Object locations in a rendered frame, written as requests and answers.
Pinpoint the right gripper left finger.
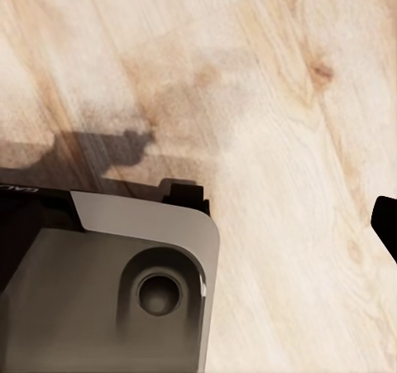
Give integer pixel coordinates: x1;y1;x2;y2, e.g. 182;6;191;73
0;196;43;296

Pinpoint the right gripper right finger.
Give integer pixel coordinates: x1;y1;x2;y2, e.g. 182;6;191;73
371;195;397;263

